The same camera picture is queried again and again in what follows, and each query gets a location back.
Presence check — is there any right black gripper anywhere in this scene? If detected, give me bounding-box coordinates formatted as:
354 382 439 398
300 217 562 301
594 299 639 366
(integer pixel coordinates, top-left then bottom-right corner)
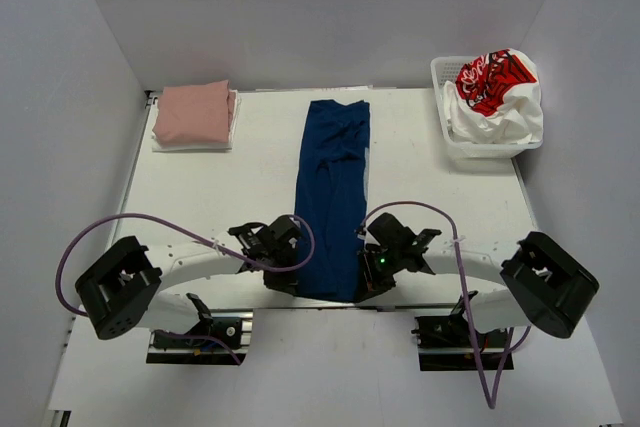
356 246 405 302

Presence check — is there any blue t shirt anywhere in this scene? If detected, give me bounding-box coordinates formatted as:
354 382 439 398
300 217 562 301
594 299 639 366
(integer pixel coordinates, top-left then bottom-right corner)
294 100 370 303

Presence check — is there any white red print t shirt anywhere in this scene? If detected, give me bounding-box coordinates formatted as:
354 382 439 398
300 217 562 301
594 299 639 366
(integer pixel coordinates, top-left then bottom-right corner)
440 48 544 147

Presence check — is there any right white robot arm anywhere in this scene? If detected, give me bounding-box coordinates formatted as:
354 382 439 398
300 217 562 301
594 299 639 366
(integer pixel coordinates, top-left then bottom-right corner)
356 213 600 346

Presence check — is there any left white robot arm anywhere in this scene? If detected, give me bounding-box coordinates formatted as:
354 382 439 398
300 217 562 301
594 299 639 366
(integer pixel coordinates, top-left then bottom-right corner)
75 213 315 346

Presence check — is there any folded pink t shirt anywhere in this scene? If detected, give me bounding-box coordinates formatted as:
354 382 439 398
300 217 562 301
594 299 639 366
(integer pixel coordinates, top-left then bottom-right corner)
152 80 237 148

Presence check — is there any white plastic basket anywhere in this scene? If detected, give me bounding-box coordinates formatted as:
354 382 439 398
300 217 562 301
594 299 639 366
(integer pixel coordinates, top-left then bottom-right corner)
430 56 542 160

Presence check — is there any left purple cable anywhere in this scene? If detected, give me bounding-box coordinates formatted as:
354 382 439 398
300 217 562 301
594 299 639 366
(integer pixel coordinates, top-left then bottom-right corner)
54 212 317 366

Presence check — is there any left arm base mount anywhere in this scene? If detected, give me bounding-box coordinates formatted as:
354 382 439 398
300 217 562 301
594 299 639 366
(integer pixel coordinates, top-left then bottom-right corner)
146 311 253 366

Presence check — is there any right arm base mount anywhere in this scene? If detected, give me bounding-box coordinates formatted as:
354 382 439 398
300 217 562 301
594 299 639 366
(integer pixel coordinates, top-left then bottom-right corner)
411 315 507 372

